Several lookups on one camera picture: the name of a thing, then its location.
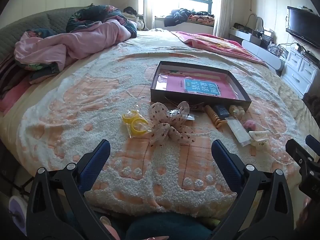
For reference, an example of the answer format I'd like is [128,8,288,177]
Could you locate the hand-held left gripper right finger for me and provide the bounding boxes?
[210,139,294,240]

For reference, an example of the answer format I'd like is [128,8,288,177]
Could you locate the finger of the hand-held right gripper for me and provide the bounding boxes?
[306,134,320,153]
[286,139,313,170]

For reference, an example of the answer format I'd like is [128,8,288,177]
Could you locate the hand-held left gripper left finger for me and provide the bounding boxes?
[26,139,118,240]

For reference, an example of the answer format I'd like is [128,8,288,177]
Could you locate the white earring card packet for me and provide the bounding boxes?
[224,116,252,147]

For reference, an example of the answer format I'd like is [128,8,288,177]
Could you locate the cream hair claw clip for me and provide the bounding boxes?
[248,130,270,149]

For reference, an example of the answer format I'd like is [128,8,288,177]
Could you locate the pink pompom hair tie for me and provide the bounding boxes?
[242,119,256,131]

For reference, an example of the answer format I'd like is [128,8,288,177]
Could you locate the yellow earrings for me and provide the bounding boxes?
[122,109,153,138]

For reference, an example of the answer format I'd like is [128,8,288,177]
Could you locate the pink polka dot hair bow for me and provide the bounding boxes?
[148,101,194,147]

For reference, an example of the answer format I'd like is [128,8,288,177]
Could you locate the dark cardboard box tray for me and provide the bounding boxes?
[150,60,252,112]

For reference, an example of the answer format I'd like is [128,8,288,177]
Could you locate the person's right hand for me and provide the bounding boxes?
[297,197,313,230]

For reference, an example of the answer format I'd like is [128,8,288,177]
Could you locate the person's left hand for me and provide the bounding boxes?
[99,216,120,240]

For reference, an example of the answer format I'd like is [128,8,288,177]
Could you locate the brown cloth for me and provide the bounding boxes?
[302,92,320,124]

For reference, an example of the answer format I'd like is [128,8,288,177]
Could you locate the blue hair clip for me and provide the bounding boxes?
[214,104,229,119]

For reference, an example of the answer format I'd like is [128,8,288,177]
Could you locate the white drawer cabinet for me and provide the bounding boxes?
[281,47,320,99]

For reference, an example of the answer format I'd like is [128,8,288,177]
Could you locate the pink book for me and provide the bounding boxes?
[155,68,239,100]

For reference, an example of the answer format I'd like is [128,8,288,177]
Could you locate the person's teal clothing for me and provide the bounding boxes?
[62,211,216,240]

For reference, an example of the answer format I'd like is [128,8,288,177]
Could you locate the purple white object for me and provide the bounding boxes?
[8,195,28,235]

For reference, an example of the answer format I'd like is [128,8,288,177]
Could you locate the white grey bench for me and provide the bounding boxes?
[229,27,285,77]

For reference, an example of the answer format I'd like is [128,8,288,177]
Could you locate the striped pink pillows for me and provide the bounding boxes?
[0,54,34,114]

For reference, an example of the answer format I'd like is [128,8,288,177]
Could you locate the pink printed blanket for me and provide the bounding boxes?
[170,31,269,67]

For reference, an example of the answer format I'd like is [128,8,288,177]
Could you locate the black television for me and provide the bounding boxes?
[286,6,320,50]

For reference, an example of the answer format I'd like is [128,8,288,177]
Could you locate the pink quilt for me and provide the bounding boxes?
[14,20,133,72]

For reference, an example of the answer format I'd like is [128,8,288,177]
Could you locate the white window seat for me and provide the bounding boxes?
[154,17,215,35]

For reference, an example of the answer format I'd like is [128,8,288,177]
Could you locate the dark floral duvet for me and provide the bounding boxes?
[25,4,138,39]

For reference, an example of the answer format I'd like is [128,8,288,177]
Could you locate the dark clothes pile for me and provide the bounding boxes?
[164,8,215,27]

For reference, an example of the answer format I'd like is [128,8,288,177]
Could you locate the cream curtain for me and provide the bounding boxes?
[143,0,157,30]
[212,0,236,40]

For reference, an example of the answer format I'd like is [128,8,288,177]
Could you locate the grey quilted headboard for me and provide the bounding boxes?
[0,7,93,64]

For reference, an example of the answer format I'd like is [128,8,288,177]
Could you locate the orange spiral hair tie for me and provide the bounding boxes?
[205,105,228,128]

